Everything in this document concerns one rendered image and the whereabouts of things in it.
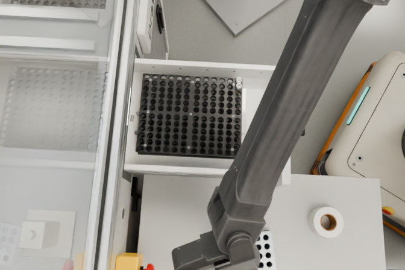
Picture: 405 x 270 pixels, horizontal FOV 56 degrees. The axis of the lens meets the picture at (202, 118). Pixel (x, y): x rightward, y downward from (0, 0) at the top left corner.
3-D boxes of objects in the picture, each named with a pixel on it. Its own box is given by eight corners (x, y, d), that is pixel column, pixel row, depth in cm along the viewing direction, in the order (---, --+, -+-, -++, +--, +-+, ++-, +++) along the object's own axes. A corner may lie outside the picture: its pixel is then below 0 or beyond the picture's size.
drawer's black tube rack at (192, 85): (239, 88, 92) (242, 78, 85) (237, 161, 87) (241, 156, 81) (146, 83, 91) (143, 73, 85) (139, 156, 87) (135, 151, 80)
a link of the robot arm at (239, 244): (251, 234, 50) (233, 191, 57) (166, 262, 49) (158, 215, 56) (263, 289, 56) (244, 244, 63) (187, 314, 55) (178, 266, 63)
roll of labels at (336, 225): (309, 237, 90) (314, 238, 87) (307, 207, 92) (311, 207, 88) (339, 237, 91) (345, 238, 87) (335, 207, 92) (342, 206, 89)
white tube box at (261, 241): (268, 230, 91) (271, 230, 87) (273, 267, 88) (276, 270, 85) (216, 235, 90) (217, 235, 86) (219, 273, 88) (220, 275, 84)
